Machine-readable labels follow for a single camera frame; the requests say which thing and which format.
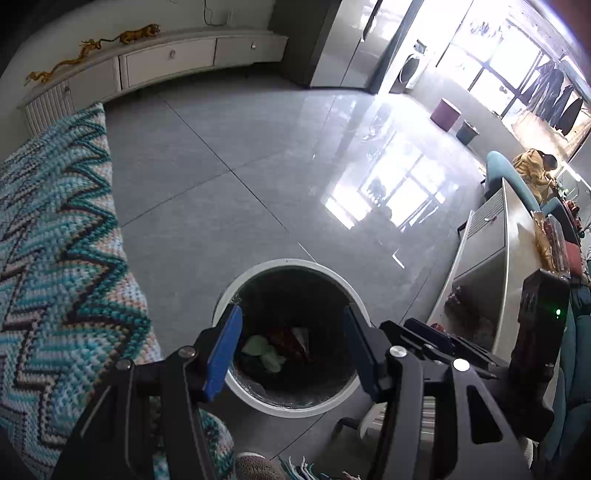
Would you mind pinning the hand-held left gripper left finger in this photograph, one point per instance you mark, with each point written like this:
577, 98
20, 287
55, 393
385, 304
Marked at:
224, 355

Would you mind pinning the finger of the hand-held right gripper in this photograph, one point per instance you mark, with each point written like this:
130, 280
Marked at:
397, 333
429, 333

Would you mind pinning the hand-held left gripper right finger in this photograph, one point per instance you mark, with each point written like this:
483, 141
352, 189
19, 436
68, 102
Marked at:
361, 355

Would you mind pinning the white round trash bin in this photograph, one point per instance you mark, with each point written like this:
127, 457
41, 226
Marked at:
295, 295

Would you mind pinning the green crumpled wrapper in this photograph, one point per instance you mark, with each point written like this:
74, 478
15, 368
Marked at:
261, 349

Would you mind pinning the teal sofa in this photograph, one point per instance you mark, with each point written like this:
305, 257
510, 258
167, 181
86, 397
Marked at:
577, 355

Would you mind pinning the red snack wrapper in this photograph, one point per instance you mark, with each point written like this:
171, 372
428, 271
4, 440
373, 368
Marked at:
286, 342

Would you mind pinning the red snack bag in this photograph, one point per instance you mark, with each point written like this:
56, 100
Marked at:
571, 258

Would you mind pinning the golden snack bag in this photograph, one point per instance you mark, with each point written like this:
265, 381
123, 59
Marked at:
542, 240

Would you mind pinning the white coffee table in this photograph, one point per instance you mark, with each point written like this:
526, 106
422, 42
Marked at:
489, 258

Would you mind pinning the grey slipper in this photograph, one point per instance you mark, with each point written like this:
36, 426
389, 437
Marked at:
254, 467

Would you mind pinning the teal chair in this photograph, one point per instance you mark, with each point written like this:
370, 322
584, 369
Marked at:
496, 167

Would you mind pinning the teal zigzag knitted blanket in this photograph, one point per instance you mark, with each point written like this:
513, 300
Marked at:
60, 258

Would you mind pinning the dark grey bucket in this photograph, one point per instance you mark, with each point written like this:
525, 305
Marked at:
467, 133

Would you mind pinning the purple round stool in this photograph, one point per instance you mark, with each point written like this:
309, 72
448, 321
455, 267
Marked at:
445, 113

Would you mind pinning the dark hanging clothes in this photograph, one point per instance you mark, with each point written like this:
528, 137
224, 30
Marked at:
551, 97

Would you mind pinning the white washing machine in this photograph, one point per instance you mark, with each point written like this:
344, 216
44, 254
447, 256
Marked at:
411, 69

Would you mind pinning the balcony window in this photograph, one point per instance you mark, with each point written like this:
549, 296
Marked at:
498, 60

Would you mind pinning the silver double-door fridge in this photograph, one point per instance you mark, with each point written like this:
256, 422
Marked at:
341, 41

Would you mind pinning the white TV cabinet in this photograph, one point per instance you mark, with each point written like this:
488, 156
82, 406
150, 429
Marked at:
166, 57

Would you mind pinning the golden dragon figurine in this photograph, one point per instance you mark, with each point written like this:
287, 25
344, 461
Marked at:
64, 64

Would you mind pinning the golden tiger figurine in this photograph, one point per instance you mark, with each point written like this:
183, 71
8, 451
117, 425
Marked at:
138, 34

